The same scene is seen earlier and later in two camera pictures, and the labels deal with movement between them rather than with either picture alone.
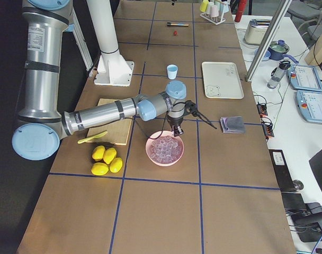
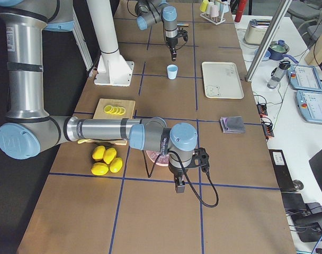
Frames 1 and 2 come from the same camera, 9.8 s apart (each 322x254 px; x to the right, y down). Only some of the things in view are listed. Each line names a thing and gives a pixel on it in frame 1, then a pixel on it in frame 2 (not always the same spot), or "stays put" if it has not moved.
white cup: [214, 11] stays put
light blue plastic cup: [172, 71] stays put
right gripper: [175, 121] -> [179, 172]
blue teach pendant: [314, 106] stays put
